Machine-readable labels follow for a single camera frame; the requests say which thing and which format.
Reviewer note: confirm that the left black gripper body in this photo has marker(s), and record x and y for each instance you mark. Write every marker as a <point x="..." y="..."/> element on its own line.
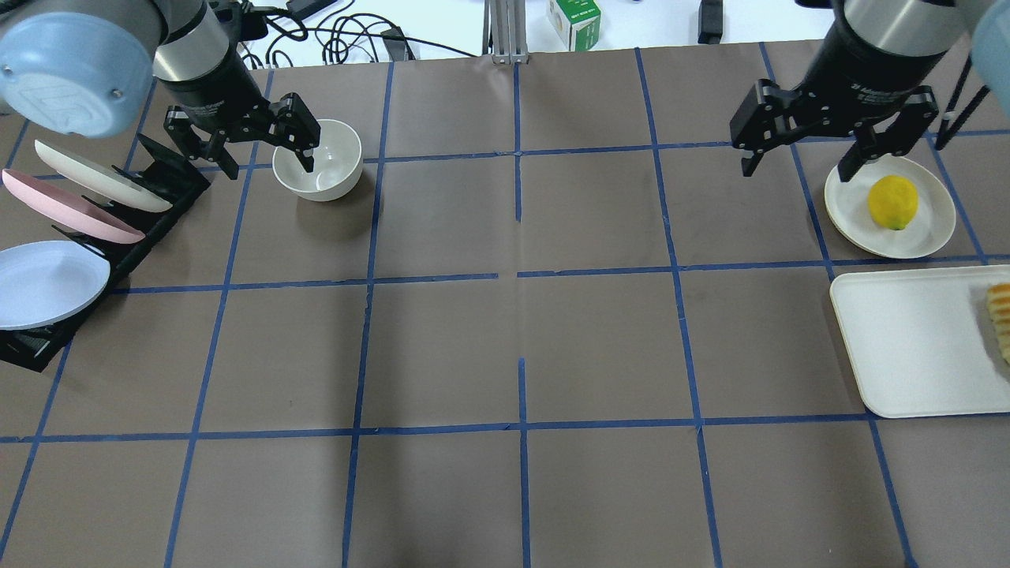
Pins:
<point x="211" y="92"/>

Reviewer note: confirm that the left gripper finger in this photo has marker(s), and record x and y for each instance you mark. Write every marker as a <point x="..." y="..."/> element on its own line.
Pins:
<point x="212" y="150"/>
<point x="303" y="135"/>

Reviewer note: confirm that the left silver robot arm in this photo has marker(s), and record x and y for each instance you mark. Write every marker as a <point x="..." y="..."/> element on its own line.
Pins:
<point x="80" y="67"/>

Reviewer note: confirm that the black power adapter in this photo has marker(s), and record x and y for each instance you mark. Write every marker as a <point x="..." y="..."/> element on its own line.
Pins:
<point x="710" y="21"/>

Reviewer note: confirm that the aluminium frame post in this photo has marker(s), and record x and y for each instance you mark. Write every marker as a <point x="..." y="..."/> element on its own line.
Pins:
<point x="504" y="32"/>

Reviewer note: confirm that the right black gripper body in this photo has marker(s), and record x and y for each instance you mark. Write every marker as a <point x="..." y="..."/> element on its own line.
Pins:
<point x="860" y="65"/>

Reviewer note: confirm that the yellow lemon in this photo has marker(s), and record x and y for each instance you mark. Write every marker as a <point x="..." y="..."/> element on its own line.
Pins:
<point x="893" y="202"/>

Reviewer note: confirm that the white rectangular tray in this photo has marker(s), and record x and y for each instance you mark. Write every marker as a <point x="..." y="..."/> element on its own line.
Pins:
<point x="920" y="341"/>

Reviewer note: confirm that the pink plate in rack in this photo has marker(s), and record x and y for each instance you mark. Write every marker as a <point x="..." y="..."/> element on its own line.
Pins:
<point x="68" y="209"/>

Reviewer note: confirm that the light blue plate in rack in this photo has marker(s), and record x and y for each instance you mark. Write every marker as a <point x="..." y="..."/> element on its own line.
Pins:
<point x="45" y="282"/>

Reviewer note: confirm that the cream plate in rack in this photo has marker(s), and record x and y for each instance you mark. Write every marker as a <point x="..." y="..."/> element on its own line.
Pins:
<point x="100" y="179"/>

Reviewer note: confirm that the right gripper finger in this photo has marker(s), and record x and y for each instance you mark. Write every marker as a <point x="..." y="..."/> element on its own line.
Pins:
<point x="753" y="147"/>
<point x="898" y="140"/>

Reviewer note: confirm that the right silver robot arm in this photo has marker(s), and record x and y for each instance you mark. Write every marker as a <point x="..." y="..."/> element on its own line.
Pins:
<point x="932" y="27"/>

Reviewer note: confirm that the cream ceramic bowl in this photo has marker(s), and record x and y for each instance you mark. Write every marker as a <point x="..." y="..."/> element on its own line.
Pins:
<point x="338" y="163"/>

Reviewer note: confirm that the green white small box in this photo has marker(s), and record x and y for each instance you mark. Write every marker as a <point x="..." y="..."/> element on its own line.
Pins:
<point x="577" y="23"/>

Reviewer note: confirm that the white round plate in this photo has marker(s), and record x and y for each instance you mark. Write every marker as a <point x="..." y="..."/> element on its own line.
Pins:
<point x="929" y="231"/>

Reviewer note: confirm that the black dish rack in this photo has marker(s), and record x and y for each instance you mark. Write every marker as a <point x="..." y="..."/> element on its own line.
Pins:
<point x="170" y="176"/>

